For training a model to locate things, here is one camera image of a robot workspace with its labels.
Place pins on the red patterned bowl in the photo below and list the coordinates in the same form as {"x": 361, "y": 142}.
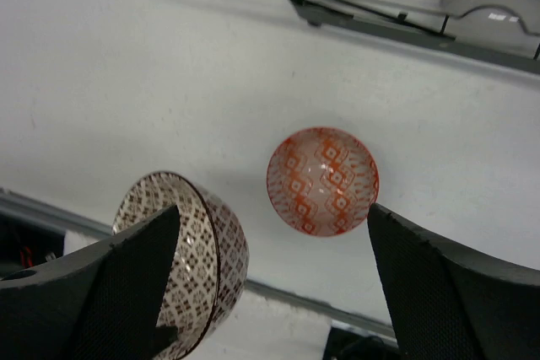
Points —
{"x": 321, "y": 181}

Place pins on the brown patterned bowl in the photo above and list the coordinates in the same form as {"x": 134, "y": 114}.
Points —
{"x": 209, "y": 269}

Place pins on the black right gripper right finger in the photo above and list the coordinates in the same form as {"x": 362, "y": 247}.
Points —
{"x": 449, "y": 301}

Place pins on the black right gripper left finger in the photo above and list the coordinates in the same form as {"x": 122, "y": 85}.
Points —
{"x": 99, "y": 302}

